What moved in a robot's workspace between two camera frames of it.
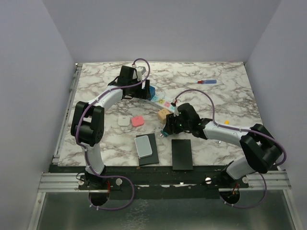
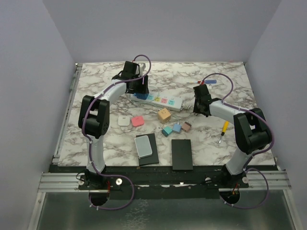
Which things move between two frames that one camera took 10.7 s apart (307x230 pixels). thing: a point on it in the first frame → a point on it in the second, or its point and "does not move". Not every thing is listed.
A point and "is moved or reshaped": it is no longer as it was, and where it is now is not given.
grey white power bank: [143, 146] does not move
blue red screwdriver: [205, 81] does not move
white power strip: [163, 102] is moved or reshaped
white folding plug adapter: [123, 120] does not move
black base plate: [155, 182] does not move
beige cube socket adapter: [162, 115] does not move
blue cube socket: [152, 92] is moved or reshaped
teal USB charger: [163, 133] is moved or reshaped
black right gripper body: [178, 125] → [196, 109]
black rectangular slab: [182, 155] does not move
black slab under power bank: [153, 158] does not move
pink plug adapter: [137, 120] does not move
